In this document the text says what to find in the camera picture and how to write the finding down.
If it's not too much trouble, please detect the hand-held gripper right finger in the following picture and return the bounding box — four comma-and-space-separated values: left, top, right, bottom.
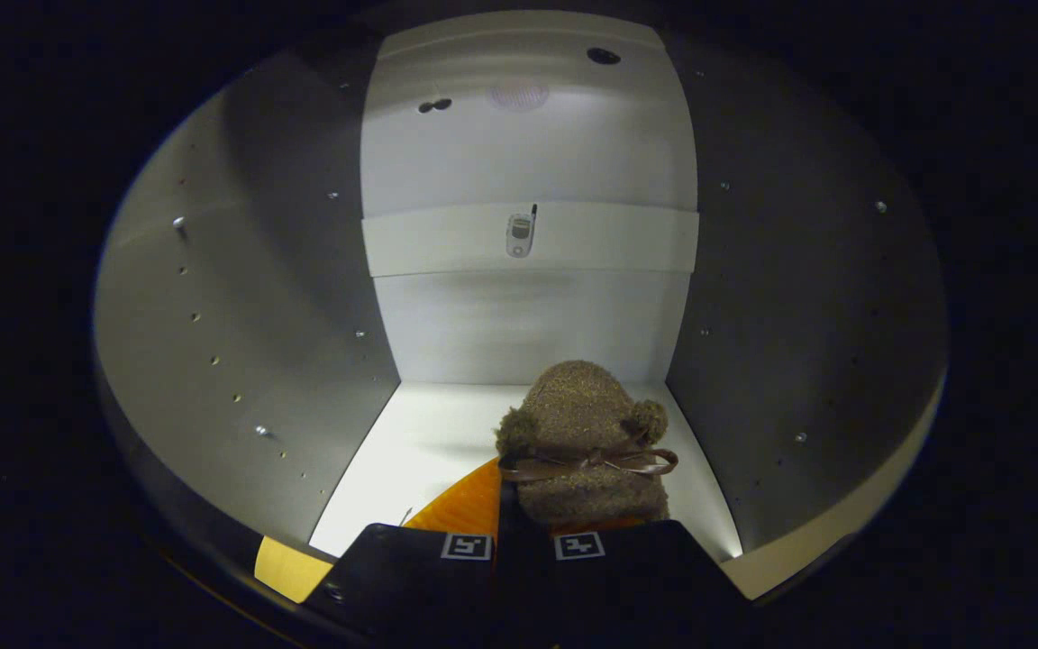
524, 516, 754, 649

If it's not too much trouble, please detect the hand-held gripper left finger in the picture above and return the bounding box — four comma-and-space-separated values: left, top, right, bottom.
303, 455, 524, 649

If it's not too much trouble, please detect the brown fuzzy shoe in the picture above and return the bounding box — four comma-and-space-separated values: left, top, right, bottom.
495, 361, 679, 528

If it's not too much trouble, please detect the grey shoe cabinet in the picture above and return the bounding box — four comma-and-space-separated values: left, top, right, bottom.
94, 9, 948, 605

